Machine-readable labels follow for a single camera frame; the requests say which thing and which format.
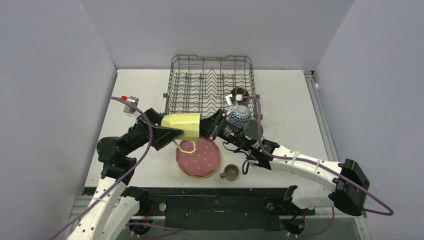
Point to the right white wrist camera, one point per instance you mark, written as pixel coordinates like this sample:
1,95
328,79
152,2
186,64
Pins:
237,99

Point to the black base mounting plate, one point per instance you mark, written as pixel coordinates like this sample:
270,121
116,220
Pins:
217,208

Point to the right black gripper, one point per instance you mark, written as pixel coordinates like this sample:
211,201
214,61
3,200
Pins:
211,126

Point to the orange patterned small bowl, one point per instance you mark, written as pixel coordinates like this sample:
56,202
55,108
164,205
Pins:
240,115

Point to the pink polka dot plate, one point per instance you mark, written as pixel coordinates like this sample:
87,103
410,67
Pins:
207,153

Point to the yellow plate under pink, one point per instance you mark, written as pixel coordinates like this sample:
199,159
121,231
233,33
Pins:
199,172

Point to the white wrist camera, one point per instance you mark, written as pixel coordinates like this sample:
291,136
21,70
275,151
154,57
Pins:
129,110
237,99

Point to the small grey cup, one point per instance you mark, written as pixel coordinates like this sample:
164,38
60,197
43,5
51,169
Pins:
230,172

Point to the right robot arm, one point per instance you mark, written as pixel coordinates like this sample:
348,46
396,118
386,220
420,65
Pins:
267,154

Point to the dark brown glazed bowl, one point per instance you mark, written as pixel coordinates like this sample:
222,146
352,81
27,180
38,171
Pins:
239,90

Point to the grey wire dish rack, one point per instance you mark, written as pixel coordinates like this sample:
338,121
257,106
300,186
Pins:
199,84

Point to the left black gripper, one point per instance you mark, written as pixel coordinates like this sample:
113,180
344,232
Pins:
163,135

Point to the yellow green mug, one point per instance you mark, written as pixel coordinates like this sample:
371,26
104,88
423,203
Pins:
189,123

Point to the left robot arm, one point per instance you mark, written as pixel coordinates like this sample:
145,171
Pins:
114,201

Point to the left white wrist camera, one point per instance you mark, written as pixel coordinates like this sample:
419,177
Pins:
129,110

